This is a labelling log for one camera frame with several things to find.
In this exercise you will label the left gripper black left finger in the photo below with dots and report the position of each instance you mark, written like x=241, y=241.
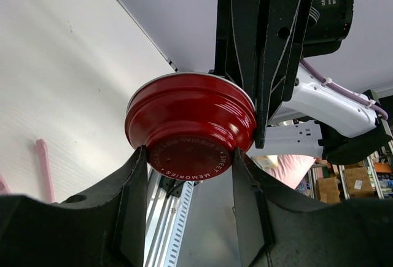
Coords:
x=104, y=225

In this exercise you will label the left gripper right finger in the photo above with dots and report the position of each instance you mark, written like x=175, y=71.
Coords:
x=277, y=226

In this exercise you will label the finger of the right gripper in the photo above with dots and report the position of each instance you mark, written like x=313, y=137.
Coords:
x=244, y=18
x=275, y=26

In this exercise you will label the pink metal tongs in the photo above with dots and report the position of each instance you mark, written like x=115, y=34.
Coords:
x=24, y=164

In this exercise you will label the silver tin lid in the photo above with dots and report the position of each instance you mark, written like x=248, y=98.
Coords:
x=190, y=123

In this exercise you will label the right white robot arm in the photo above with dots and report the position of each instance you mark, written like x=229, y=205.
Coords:
x=317, y=117

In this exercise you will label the aluminium mounting rail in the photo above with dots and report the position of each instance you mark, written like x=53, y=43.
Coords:
x=165, y=222

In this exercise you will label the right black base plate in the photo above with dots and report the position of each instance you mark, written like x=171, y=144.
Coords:
x=172, y=187

